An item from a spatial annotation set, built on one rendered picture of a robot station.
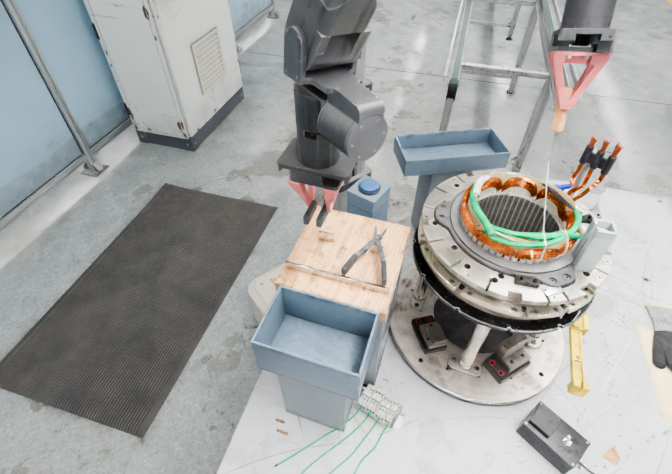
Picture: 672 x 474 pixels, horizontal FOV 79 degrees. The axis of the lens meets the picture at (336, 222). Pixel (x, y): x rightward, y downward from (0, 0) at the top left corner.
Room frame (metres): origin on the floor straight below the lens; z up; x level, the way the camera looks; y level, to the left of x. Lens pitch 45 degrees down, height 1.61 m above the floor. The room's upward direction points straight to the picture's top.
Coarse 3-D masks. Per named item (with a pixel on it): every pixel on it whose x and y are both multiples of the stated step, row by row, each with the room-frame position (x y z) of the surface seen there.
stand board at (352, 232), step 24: (336, 216) 0.56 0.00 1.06; (360, 216) 0.56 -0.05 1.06; (312, 240) 0.50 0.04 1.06; (336, 240) 0.50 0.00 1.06; (360, 240) 0.50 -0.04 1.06; (384, 240) 0.50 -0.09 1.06; (408, 240) 0.52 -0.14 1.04; (312, 264) 0.44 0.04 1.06; (336, 264) 0.44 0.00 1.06; (360, 264) 0.44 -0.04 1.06; (312, 288) 0.39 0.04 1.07; (336, 288) 0.39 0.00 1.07; (360, 288) 0.39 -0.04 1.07; (384, 312) 0.35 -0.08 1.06
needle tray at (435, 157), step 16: (480, 128) 0.87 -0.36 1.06; (400, 144) 0.80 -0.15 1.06; (416, 144) 0.85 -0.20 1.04; (432, 144) 0.85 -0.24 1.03; (448, 144) 0.86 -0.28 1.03; (464, 144) 0.86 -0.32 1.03; (480, 144) 0.86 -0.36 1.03; (496, 144) 0.83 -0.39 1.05; (400, 160) 0.78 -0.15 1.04; (416, 160) 0.74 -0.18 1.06; (432, 160) 0.75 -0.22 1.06; (448, 160) 0.75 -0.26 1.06; (464, 160) 0.76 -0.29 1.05; (480, 160) 0.76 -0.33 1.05; (496, 160) 0.77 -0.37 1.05; (432, 176) 0.76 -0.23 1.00; (448, 176) 0.77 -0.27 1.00; (416, 192) 0.84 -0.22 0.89; (416, 208) 0.82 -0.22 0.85; (416, 224) 0.79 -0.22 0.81
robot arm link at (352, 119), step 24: (288, 48) 0.44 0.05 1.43; (288, 72) 0.44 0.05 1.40; (312, 72) 0.44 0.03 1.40; (336, 72) 0.45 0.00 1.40; (336, 96) 0.40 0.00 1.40; (360, 96) 0.40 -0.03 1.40; (336, 120) 0.39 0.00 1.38; (360, 120) 0.37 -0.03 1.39; (384, 120) 0.39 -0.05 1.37; (336, 144) 0.38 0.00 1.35; (360, 144) 0.37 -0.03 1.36
